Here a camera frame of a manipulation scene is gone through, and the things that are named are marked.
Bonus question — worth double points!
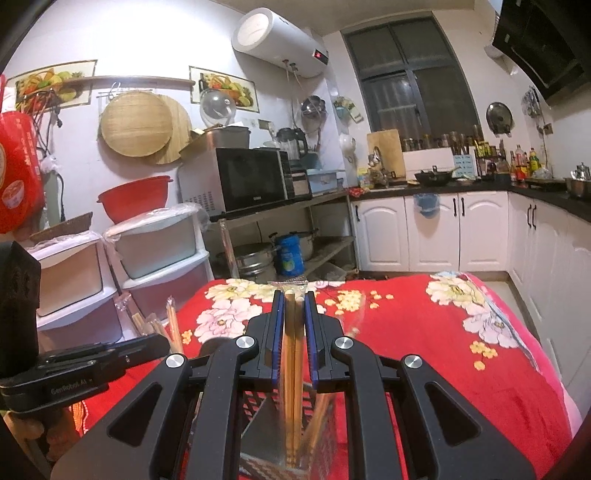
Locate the red printed bag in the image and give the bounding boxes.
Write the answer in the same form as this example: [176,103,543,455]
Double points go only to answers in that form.
[0,74,47,234]

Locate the hanging steel colander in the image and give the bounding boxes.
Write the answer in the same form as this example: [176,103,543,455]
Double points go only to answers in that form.
[300,95,328,121]

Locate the metal baking pan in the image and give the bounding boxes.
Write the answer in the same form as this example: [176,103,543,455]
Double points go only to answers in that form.
[179,126,252,160]

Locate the wooden cutting board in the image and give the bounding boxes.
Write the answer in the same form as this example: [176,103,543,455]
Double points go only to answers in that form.
[367,129,404,178]

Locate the dark framed window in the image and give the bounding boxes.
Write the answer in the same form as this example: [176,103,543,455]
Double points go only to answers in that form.
[342,16,483,134]

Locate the row of condiment bottles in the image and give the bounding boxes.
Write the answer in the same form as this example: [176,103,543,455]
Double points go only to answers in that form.
[508,145,541,181]

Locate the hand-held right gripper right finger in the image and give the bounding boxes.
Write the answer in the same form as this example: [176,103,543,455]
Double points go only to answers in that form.
[305,290,539,480]

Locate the blue knife holder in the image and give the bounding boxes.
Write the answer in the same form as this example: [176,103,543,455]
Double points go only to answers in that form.
[452,153,477,178]

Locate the glass pot lid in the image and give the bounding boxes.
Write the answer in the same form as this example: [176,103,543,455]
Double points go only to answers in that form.
[201,88,238,127]

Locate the steel steamer pot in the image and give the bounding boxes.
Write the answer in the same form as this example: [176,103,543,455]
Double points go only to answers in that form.
[226,242,280,278]

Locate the black range hood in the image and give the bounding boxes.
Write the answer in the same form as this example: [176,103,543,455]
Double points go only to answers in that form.
[492,0,591,100]

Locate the red plastic basin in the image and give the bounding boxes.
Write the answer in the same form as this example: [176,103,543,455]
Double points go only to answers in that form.
[97,175,174,222]

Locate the dark kitchen countertop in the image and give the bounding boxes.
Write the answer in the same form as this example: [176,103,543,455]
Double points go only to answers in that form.
[348,178,591,215]

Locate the blue canister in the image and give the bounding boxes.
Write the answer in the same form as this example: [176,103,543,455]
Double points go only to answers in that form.
[273,233,305,278]

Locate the blue hanging bin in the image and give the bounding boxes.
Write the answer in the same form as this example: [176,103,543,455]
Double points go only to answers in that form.
[413,193,439,217]

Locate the chopstick pair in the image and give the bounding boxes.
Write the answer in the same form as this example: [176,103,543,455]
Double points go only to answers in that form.
[268,277,308,469]

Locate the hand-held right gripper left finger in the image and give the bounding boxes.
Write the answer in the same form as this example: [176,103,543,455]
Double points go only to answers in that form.
[51,290,284,480]

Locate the fruit wall poster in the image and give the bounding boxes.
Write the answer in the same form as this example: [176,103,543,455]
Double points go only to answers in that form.
[188,65,256,114]
[15,59,98,112]

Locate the black wok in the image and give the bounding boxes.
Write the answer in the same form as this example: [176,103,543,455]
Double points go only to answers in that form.
[413,167,461,186]

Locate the steel kitchen rack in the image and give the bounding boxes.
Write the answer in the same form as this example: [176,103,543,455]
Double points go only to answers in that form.
[203,191,358,280]

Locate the light blue container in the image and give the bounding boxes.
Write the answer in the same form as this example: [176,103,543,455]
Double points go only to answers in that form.
[305,170,346,193]

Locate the person's left hand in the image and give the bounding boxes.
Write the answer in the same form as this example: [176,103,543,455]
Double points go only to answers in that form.
[2,406,51,446]

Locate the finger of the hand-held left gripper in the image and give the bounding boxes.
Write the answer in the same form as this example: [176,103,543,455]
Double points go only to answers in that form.
[44,354,139,373]
[41,334,171,360]

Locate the round wooden board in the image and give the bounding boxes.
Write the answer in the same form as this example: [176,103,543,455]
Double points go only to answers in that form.
[154,95,193,165]

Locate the white counter box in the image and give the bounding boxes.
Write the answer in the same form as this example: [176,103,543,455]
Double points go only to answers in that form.
[403,148,455,178]

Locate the wooden wall shelf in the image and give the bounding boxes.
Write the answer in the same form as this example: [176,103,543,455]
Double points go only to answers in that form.
[62,75,197,88]

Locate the dark round pot lid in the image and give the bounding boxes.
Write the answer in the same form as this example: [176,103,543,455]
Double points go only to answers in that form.
[486,102,515,136]

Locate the grey plastic utensil holder basket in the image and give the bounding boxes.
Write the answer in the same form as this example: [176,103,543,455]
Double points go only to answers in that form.
[185,388,340,480]

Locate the black blender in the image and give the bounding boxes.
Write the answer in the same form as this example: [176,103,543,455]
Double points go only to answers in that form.
[276,127,309,160]

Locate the white water heater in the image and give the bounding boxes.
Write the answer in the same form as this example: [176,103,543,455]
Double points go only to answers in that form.
[232,8,329,78]

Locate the red floral blanket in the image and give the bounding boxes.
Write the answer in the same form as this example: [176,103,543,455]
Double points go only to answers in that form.
[74,272,580,480]

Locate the round bamboo tray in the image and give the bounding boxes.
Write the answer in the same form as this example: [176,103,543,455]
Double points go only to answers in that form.
[100,90,172,157]

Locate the white kitchen cabinets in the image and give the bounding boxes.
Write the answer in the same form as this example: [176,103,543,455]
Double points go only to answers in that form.
[348,189,591,384]

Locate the black microwave oven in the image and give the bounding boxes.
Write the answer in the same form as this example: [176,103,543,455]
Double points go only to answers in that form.
[178,147,295,215]

